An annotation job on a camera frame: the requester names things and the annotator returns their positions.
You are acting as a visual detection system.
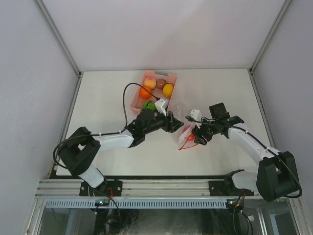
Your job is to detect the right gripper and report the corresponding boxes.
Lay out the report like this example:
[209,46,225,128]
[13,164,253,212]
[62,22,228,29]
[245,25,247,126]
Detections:
[192,116,219,145]

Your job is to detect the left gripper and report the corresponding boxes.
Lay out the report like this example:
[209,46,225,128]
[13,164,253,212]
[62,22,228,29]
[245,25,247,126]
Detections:
[143,108,183,135]

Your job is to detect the fake red fruit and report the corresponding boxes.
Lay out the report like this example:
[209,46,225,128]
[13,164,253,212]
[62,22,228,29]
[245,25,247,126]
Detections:
[182,125,195,142]

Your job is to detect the clear zip top bag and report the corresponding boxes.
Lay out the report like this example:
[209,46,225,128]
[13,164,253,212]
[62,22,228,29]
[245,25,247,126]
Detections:
[173,103,198,151]

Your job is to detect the fake yellow lemon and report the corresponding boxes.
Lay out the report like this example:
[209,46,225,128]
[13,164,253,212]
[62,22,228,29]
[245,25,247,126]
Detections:
[162,83,174,98]

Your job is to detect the fake green fruit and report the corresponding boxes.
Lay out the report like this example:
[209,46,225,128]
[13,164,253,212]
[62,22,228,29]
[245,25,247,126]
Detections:
[141,100,156,112]

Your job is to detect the fake brown pink fruit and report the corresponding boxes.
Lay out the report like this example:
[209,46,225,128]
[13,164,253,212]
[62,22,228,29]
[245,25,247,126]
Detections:
[156,79,167,90]

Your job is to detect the fake orange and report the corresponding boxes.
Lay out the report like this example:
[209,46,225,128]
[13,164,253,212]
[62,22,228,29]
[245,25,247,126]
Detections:
[139,86,153,99]

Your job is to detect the fake peach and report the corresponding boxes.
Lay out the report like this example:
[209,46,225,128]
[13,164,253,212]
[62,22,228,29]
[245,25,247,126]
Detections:
[143,76,157,90]

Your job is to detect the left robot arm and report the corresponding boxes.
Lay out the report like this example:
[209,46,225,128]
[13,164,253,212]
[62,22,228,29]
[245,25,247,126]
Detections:
[54,109,184,196]

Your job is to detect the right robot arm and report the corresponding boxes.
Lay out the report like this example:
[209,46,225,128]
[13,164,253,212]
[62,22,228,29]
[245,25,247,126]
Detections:
[187,103,302,202]

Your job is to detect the pink plastic basket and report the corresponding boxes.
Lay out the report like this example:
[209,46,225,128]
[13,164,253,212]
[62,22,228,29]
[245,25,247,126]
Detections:
[130,70,178,115]

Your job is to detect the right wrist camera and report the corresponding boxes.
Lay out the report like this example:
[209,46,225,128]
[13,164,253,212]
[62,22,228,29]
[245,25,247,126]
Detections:
[190,109,202,129]

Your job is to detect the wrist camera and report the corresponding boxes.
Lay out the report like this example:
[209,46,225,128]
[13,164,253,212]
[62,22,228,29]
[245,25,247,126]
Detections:
[155,98,169,116]
[190,109,202,129]

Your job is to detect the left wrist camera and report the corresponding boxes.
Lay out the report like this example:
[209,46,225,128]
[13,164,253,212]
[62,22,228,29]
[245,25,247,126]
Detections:
[155,98,169,116]

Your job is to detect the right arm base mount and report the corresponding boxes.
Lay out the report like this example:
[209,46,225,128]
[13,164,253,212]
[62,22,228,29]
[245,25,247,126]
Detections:
[208,180,236,196]

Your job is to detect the left camera cable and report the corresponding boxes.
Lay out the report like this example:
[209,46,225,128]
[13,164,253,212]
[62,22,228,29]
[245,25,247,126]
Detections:
[53,82,161,169]

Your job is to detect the camera cable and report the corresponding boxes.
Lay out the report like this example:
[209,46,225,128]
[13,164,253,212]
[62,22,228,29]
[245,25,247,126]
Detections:
[53,82,161,169]
[185,115,303,199]

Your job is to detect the aluminium front rail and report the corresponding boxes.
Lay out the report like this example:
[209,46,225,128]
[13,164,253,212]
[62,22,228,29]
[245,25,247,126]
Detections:
[36,179,241,198]

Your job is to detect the slotted cable duct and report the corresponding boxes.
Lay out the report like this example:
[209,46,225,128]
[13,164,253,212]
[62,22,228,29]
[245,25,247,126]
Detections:
[45,198,227,209]

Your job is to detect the right aluminium corner post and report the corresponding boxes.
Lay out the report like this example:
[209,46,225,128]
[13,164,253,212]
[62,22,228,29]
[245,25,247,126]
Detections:
[249,0,293,74]

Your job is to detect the aluminium corner post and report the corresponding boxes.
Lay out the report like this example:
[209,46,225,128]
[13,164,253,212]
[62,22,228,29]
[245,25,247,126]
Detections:
[33,0,81,77]
[249,0,293,74]

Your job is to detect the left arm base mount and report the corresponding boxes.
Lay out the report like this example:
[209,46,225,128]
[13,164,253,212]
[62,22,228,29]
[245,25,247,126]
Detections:
[79,180,123,197]

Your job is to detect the right camera cable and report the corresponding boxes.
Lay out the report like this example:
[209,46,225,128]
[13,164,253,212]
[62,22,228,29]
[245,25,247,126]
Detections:
[185,115,303,199]

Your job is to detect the left aluminium corner post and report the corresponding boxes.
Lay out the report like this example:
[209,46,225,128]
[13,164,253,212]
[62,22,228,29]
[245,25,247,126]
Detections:
[33,0,81,77]

